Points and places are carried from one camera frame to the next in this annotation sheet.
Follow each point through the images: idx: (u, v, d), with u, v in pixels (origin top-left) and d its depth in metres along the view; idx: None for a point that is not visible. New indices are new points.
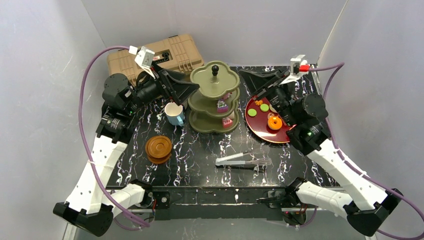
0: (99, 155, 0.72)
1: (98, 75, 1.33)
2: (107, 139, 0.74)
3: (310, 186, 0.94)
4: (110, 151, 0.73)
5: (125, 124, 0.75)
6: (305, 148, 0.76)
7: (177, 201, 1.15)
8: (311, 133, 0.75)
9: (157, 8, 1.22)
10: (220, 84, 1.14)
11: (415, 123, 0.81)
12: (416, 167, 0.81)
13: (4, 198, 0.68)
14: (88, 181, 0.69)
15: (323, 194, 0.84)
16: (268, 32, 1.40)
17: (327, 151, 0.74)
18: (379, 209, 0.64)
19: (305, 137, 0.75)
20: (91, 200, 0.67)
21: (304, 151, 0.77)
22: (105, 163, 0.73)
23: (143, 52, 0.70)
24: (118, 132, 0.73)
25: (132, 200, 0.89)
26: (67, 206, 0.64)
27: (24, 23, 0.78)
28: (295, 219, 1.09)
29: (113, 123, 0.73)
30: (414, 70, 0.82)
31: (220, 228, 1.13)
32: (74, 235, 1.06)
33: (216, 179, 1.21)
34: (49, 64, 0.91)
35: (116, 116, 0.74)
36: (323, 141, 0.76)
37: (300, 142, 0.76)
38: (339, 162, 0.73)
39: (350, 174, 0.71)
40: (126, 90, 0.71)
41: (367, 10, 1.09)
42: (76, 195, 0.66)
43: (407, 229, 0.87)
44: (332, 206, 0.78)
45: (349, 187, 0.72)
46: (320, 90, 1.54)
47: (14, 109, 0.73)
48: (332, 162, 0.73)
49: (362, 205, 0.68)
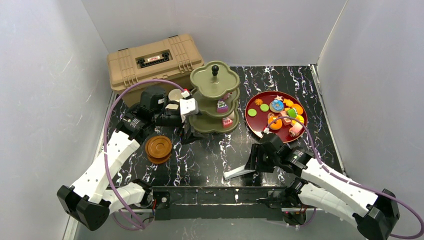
0: (113, 148, 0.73)
1: (98, 75, 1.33)
2: (123, 135, 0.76)
3: (312, 188, 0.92)
4: (124, 147, 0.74)
5: (144, 126, 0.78)
6: (295, 171, 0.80)
7: (177, 201, 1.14)
8: (296, 157, 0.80)
9: (157, 8, 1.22)
10: (221, 84, 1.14)
11: (414, 124, 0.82)
12: (415, 167, 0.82)
13: (5, 199, 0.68)
14: (97, 170, 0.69)
15: (328, 199, 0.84)
16: (268, 31, 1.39)
17: (314, 169, 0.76)
18: (372, 210, 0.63)
19: (292, 160, 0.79)
20: (95, 189, 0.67)
21: (297, 173, 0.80)
22: (117, 156, 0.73)
23: (191, 107, 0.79)
24: (135, 131, 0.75)
25: (131, 199, 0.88)
26: (72, 190, 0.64)
27: (23, 23, 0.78)
28: (295, 219, 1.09)
29: (133, 122, 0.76)
30: (414, 71, 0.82)
31: (220, 228, 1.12)
32: (74, 235, 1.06)
33: (216, 179, 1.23)
34: (49, 64, 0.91)
35: (138, 117, 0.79)
36: (308, 161, 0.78)
37: (289, 165, 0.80)
38: (326, 176, 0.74)
39: (339, 184, 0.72)
40: (161, 97, 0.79)
41: (366, 10, 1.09)
42: (82, 181, 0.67)
43: (407, 229, 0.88)
44: (339, 213, 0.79)
45: (343, 197, 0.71)
46: (320, 90, 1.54)
47: (14, 109, 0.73)
48: (320, 177, 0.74)
49: (359, 210, 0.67)
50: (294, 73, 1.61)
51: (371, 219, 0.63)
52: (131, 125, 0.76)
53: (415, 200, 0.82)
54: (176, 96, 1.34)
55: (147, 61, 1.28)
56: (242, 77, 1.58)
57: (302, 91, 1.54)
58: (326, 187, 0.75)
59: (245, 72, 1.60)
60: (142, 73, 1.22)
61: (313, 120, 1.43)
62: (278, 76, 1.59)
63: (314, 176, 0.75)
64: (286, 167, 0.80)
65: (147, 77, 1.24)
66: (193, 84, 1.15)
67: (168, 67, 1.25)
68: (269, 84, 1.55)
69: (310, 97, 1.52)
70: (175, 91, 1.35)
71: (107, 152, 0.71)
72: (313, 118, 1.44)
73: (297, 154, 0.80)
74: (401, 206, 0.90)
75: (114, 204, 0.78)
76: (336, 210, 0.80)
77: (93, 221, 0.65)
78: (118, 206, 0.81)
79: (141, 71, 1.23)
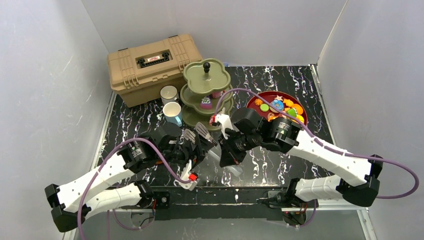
0: (107, 169, 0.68)
1: (98, 75, 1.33)
2: (122, 160, 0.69)
3: (304, 181, 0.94)
4: (116, 172, 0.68)
5: (146, 159, 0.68)
6: (283, 148, 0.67)
7: (177, 201, 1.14)
8: (280, 131, 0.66)
9: (157, 8, 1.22)
10: (213, 81, 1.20)
11: (415, 124, 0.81)
12: (415, 166, 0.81)
13: (6, 198, 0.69)
14: (84, 184, 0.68)
15: (316, 185, 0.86)
16: (269, 31, 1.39)
17: (306, 144, 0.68)
18: (371, 181, 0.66)
19: (276, 135, 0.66)
20: (74, 202, 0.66)
21: (283, 150, 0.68)
22: (106, 180, 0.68)
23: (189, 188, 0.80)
24: (133, 162, 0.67)
25: (122, 202, 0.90)
26: (57, 192, 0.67)
27: (24, 23, 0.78)
28: (295, 219, 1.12)
29: (135, 151, 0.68)
30: (414, 70, 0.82)
31: (220, 228, 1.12)
32: (74, 235, 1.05)
33: (216, 179, 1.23)
34: (49, 64, 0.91)
35: (145, 147, 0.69)
36: (297, 135, 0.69)
37: (275, 142, 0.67)
38: (319, 150, 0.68)
39: (333, 157, 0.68)
40: (172, 138, 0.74)
41: (367, 10, 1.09)
42: (68, 188, 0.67)
43: (406, 230, 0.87)
44: (328, 192, 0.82)
45: (334, 168, 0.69)
46: (320, 90, 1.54)
47: (14, 109, 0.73)
48: (314, 152, 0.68)
49: (354, 182, 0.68)
50: (294, 73, 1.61)
51: (369, 189, 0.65)
52: (132, 153, 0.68)
53: (417, 201, 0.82)
54: (169, 94, 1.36)
55: (147, 61, 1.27)
56: (242, 77, 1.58)
57: (302, 91, 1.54)
58: (319, 159, 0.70)
59: (245, 72, 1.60)
60: (142, 74, 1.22)
61: (313, 120, 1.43)
62: (278, 76, 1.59)
63: (307, 151, 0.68)
64: (271, 145, 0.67)
65: (148, 77, 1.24)
66: (185, 76, 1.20)
67: (168, 67, 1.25)
68: (269, 84, 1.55)
69: (310, 97, 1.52)
70: (168, 88, 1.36)
71: (99, 171, 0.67)
72: (313, 118, 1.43)
73: (278, 127, 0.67)
74: (400, 207, 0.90)
75: (99, 208, 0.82)
76: (324, 190, 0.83)
77: (63, 226, 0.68)
78: (105, 208, 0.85)
79: (141, 71, 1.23)
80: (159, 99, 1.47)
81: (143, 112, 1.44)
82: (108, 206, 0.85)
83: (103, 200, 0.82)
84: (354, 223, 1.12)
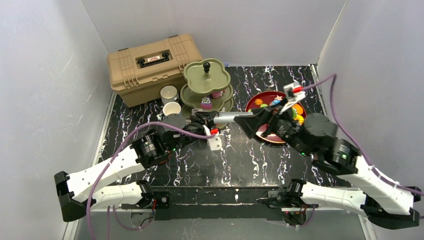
0: (119, 161, 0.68)
1: (98, 75, 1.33)
2: (134, 153, 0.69)
3: (313, 188, 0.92)
4: (128, 166, 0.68)
5: (157, 155, 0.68)
6: (338, 172, 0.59)
7: (177, 201, 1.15)
8: (341, 155, 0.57)
9: (157, 8, 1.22)
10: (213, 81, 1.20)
11: (415, 123, 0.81)
12: (416, 167, 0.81)
13: (6, 199, 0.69)
14: (95, 174, 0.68)
15: (333, 196, 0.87)
16: (268, 32, 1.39)
17: (365, 172, 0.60)
18: (414, 214, 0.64)
19: (343, 163, 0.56)
20: (83, 191, 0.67)
21: (336, 173, 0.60)
22: (117, 171, 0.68)
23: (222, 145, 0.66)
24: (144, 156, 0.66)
25: (124, 200, 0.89)
26: (67, 179, 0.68)
27: (23, 23, 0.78)
28: (295, 219, 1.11)
29: (148, 146, 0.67)
30: (414, 70, 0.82)
31: (220, 229, 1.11)
32: (74, 235, 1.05)
33: (216, 180, 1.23)
34: (49, 64, 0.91)
35: (156, 143, 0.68)
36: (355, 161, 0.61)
37: (332, 166, 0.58)
38: (376, 180, 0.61)
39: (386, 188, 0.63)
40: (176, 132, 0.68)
41: (366, 10, 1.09)
42: (78, 177, 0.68)
43: (407, 230, 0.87)
44: (346, 207, 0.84)
45: (381, 196, 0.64)
46: (320, 90, 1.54)
47: (14, 109, 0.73)
48: (371, 181, 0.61)
49: (394, 211, 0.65)
50: (294, 73, 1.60)
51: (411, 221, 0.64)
52: (145, 149, 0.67)
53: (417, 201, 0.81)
54: (169, 94, 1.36)
55: (147, 61, 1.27)
56: (242, 77, 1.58)
57: None
58: (369, 188, 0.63)
59: (245, 72, 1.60)
60: (142, 74, 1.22)
61: None
62: (278, 76, 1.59)
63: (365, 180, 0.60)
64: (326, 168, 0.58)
65: (148, 77, 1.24)
66: (185, 76, 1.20)
67: (168, 67, 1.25)
68: (269, 84, 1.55)
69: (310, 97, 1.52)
70: (168, 88, 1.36)
71: (111, 163, 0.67)
72: None
73: (340, 150, 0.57)
74: None
75: (101, 202, 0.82)
76: (342, 204, 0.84)
77: (68, 214, 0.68)
78: (109, 202, 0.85)
79: (141, 71, 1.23)
80: (159, 99, 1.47)
81: (143, 112, 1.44)
82: (110, 202, 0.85)
83: (106, 194, 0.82)
84: (355, 223, 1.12)
